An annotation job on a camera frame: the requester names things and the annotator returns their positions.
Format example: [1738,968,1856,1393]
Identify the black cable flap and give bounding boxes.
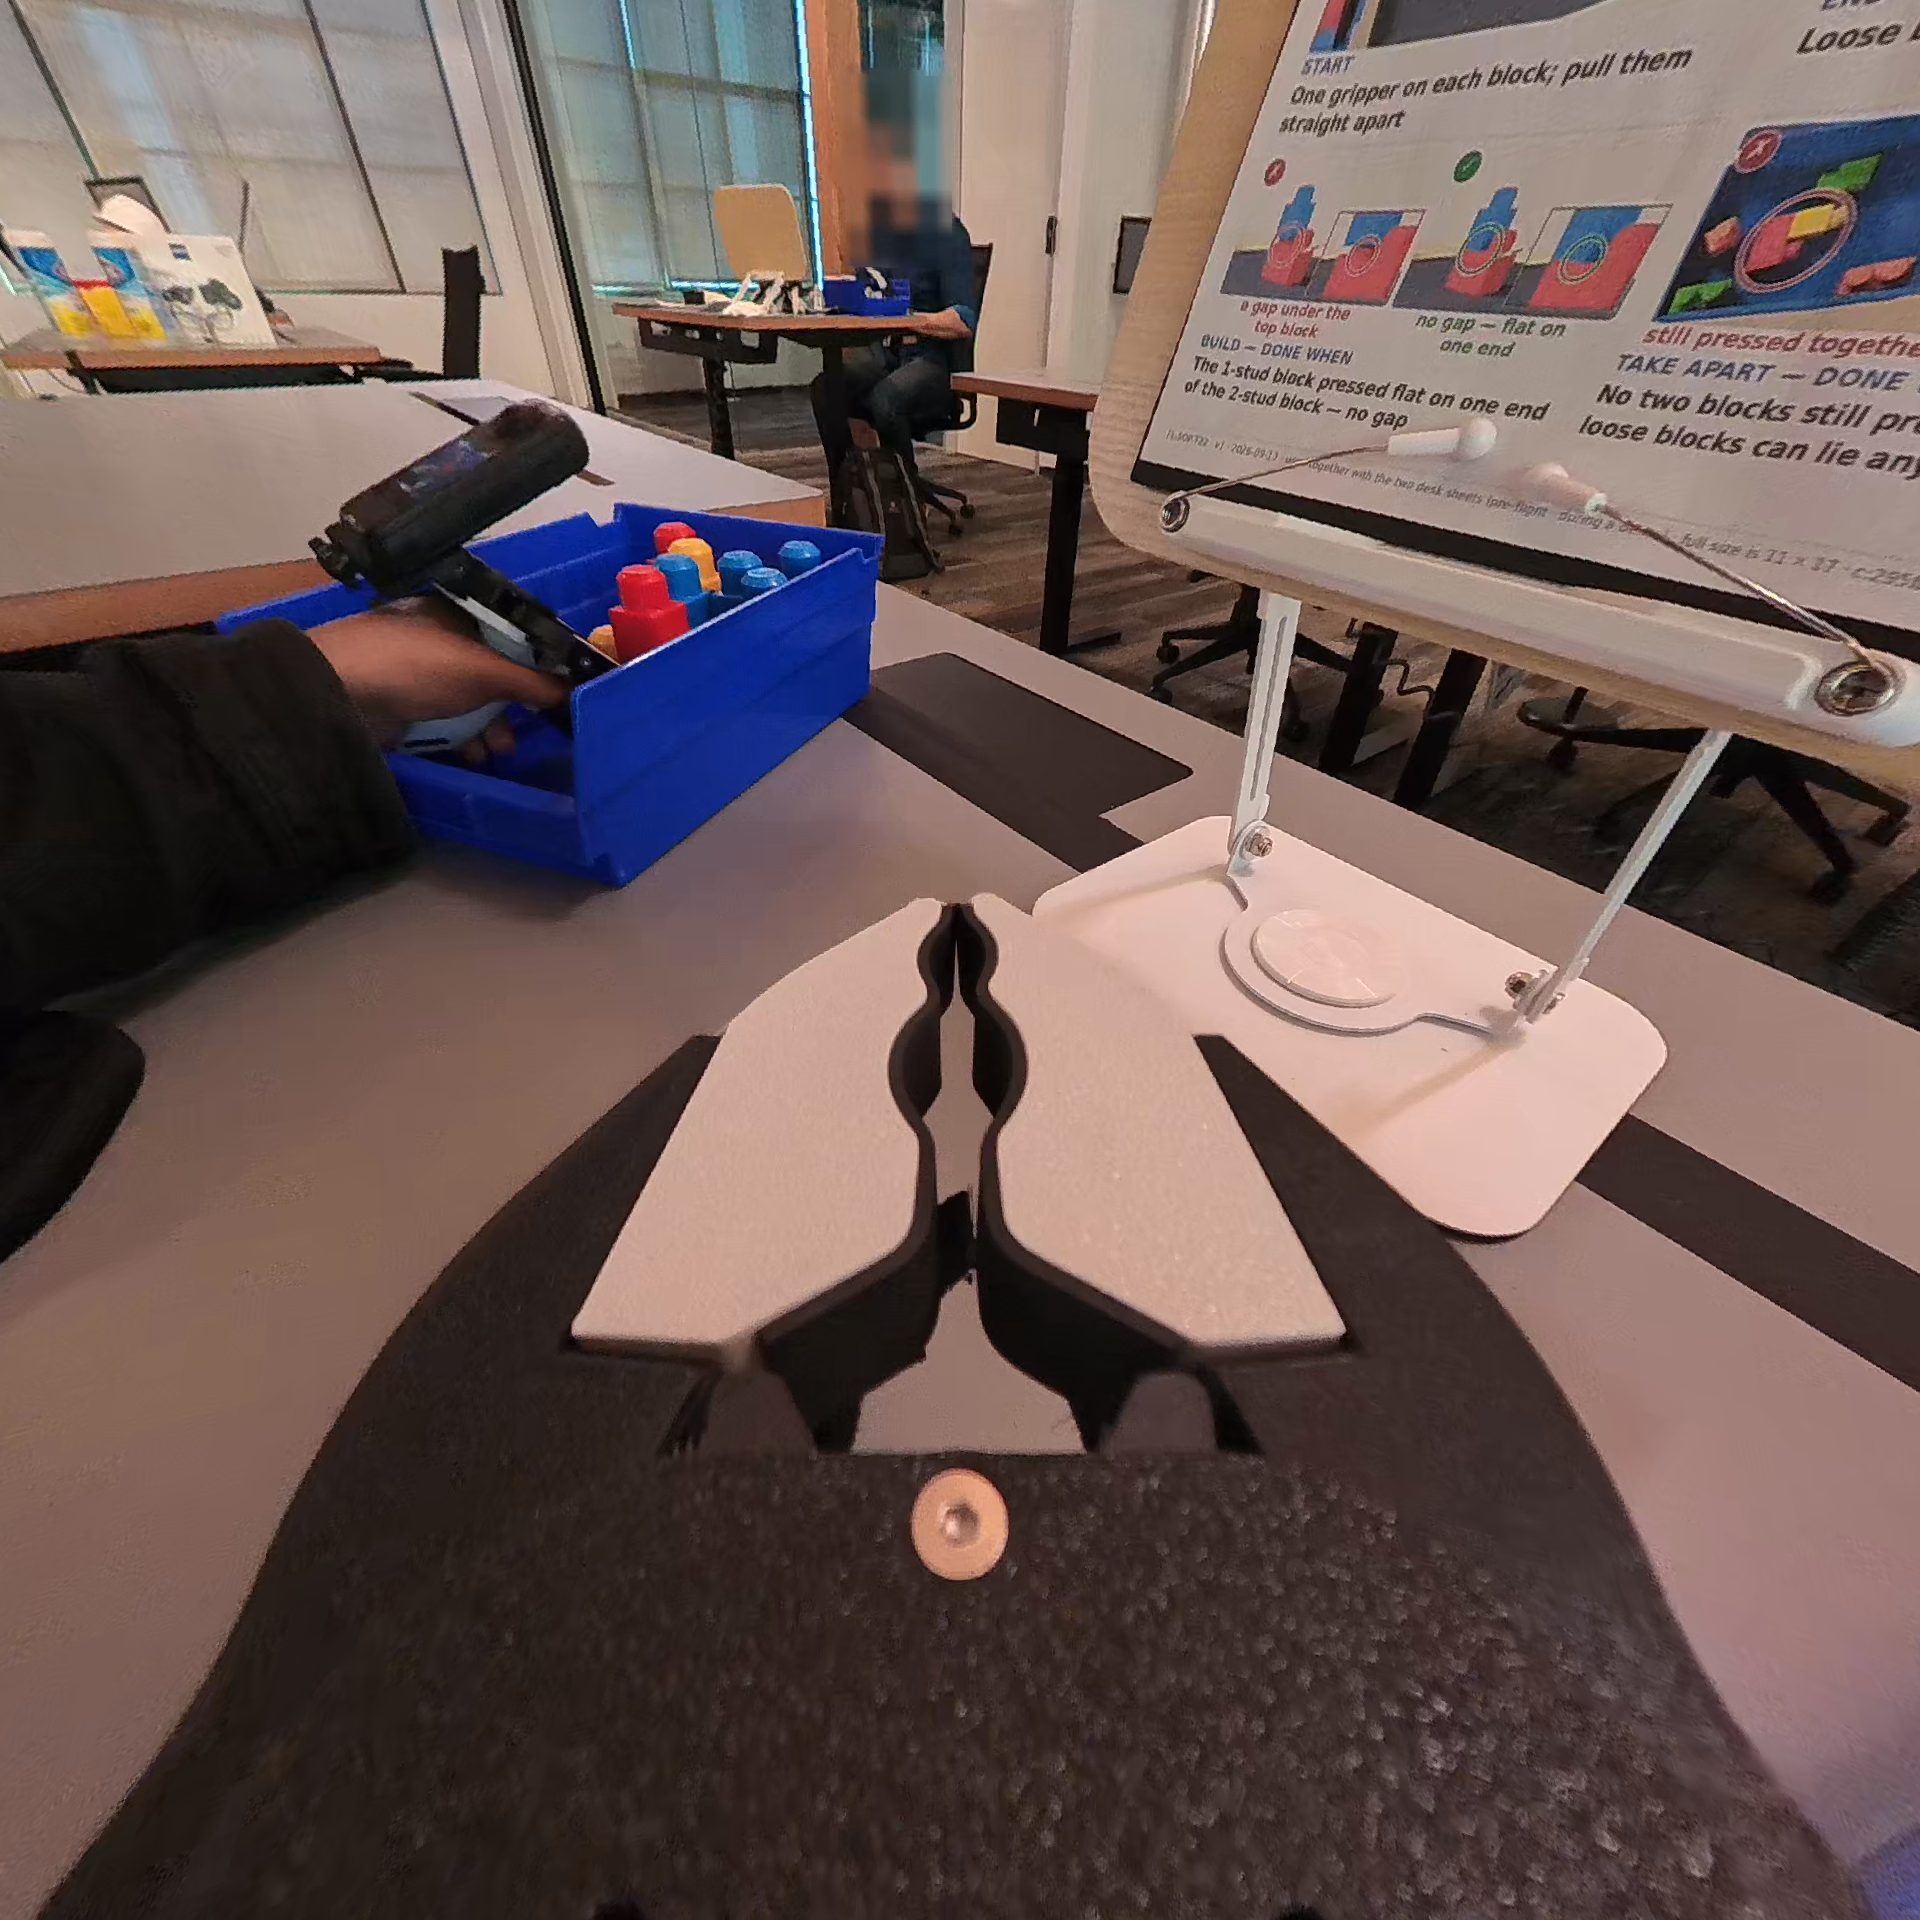
[843,651,1198,875]

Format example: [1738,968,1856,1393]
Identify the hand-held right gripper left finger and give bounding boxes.
[572,897,982,1450]

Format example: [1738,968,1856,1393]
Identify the printed instruction sheet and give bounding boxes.
[1132,0,1920,636]

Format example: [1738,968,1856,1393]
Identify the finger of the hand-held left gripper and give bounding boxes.
[427,589,586,684]

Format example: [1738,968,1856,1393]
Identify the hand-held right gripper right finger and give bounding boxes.
[958,894,1352,1444]

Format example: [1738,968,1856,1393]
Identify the blue plastic bin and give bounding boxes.
[218,506,884,889]

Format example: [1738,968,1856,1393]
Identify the black wrist rest pad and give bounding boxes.
[0,1012,146,1265]

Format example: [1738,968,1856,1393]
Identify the white document stand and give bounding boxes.
[1032,0,1920,1242]

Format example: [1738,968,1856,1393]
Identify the person's left forearm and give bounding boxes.
[0,620,424,1040]

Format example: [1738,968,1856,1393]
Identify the beige board on stand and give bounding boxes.
[712,182,801,291]

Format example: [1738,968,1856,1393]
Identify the brown wooden desk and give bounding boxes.
[614,297,971,461]
[0,330,387,397]
[948,371,1126,657]

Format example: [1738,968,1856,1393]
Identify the person's left hand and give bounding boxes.
[307,603,578,771]

